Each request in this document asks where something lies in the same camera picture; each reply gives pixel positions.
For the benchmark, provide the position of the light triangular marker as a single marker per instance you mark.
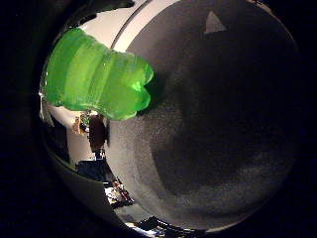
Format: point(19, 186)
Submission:
point(214, 23)

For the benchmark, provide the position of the green plastic bottle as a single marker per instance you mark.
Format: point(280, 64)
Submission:
point(95, 79)

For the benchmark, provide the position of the dark blue box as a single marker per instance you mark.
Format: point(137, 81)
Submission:
point(92, 169)

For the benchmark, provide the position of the brown standing figure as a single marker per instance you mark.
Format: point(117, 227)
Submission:
point(97, 132)

